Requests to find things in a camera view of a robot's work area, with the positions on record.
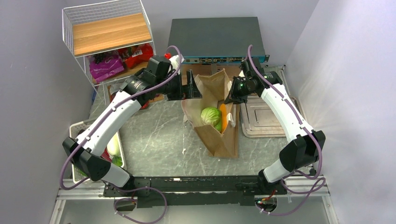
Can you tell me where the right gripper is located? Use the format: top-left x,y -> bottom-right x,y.
224,76 -> 255,105

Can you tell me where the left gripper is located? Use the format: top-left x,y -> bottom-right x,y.
156,70 -> 202,101

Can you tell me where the brown burlap grocery bag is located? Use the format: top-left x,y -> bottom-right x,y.
181,69 -> 239,158

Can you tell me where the green cabbage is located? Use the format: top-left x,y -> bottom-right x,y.
200,107 -> 221,126

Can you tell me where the green lettuce toy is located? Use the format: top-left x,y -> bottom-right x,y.
214,120 -> 222,133

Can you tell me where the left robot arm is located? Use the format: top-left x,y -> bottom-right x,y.
62,55 -> 202,196

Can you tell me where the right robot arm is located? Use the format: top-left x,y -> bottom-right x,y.
225,59 -> 325,194

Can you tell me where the red snack bag upper shelf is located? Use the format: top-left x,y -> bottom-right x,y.
117,43 -> 154,69

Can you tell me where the purple snack bag upper shelf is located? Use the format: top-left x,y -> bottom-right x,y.
89,53 -> 125,83

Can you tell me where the wooden board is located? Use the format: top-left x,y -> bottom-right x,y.
181,64 -> 241,85

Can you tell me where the metal tray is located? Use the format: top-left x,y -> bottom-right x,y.
240,95 -> 305,138

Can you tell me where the white daikon vegetable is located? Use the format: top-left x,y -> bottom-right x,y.
107,133 -> 121,156

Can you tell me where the white perforated basket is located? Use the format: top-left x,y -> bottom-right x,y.
69,119 -> 127,183

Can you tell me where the dark network switch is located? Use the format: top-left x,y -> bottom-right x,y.
168,17 -> 269,64

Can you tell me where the white wire shelf rack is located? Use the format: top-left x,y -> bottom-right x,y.
62,0 -> 155,104

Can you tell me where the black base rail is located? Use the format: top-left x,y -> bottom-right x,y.
103,175 -> 286,208

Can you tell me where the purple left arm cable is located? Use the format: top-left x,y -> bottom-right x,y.
59,45 -> 183,191

